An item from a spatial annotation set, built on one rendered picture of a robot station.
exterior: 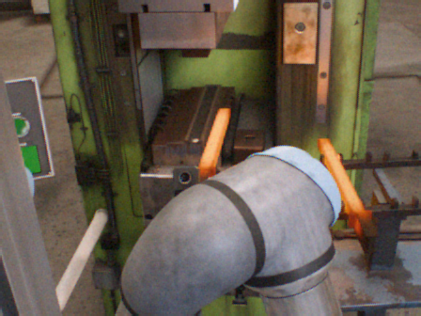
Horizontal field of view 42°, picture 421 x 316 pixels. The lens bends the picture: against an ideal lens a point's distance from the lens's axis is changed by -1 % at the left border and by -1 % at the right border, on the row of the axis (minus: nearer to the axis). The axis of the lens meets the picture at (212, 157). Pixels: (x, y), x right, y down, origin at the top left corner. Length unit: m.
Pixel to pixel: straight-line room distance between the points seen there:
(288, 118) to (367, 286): 0.55
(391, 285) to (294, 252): 0.88
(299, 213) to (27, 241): 0.39
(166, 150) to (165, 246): 1.06
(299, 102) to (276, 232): 1.09
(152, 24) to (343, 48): 0.53
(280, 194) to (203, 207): 0.09
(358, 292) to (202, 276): 0.91
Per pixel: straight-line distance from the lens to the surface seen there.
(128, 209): 1.92
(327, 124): 1.67
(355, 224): 1.21
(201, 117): 1.73
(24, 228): 0.24
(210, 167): 1.14
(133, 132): 1.76
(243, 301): 1.84
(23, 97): 1.59
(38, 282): 0.25
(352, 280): 1.45
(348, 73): 1.62
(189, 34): 1.45
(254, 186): 0.57
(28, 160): 1.56
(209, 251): 0.53
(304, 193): 0.60
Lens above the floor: 1.72
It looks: 29 degrees down
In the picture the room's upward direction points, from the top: 3 degrees counter-clockwise
